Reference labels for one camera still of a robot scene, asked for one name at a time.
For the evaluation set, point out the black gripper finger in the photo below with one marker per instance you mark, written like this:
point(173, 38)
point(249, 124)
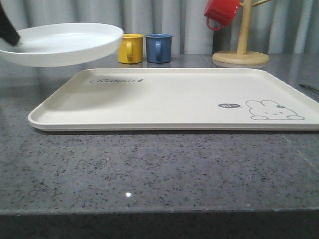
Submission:
point(7, 31)

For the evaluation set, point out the white round plate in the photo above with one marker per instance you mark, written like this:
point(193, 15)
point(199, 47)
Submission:
point(62, 44)

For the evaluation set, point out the silver metal fork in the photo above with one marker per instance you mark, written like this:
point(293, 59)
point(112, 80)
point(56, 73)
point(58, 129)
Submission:
point(309, 87)

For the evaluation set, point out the beige rabbit serving tray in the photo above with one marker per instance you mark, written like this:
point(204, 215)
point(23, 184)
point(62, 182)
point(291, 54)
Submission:
point(175, 99)

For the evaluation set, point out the yellow mug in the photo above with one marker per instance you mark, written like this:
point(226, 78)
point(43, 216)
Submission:
point(131, 49)

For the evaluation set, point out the blue mug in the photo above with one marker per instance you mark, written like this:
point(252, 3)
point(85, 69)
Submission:
point(158, 47)

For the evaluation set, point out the red mug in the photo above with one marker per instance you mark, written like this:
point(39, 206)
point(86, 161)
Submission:
point(221, 11)

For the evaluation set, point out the wooden mug tree stand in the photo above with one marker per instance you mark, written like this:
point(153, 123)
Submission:
point(242, 56)

